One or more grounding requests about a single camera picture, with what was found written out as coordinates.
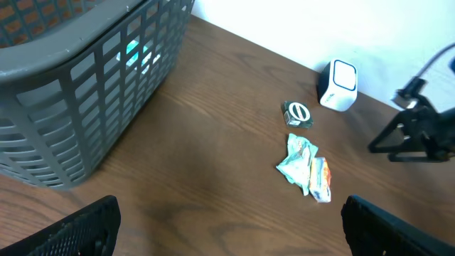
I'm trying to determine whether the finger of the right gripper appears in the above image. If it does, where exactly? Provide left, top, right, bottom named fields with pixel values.
left=368, top=110, right=412, bottom=154

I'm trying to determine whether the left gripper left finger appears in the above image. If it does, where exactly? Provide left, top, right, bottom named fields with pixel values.
left=1, top=195, right=121, bottom=256

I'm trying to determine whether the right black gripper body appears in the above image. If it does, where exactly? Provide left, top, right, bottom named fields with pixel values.
left=389, top=107, right=454, bottom=163

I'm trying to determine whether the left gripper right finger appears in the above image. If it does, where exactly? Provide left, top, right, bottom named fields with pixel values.
left=341, top=195, right=454, bottom=256

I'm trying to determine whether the small orange snack packet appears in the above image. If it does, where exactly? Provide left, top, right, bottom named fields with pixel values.
left=309, top=157, right=331, bottom=203

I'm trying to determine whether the teal wet wipes pack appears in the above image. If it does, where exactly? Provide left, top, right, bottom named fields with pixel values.
left=276, top=134, right=319, bottom=196

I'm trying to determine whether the green round-label ointment box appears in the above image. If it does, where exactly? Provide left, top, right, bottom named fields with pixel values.
left=281, top=101, right=314, bottom=129

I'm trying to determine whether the white barcode scanner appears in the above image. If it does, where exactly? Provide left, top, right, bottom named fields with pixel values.
left=317, top=58, right=358, bottom=112

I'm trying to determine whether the grey plastic mesh basket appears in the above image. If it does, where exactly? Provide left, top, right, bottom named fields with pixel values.
left=1, top=0, right=193, bottom=190

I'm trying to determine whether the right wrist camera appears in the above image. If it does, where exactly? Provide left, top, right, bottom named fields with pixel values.
left=392, top=76, right=427, bottom=109

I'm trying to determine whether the right black cable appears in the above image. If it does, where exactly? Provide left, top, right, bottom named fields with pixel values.
left=415, top=41, right=455, bottom=80

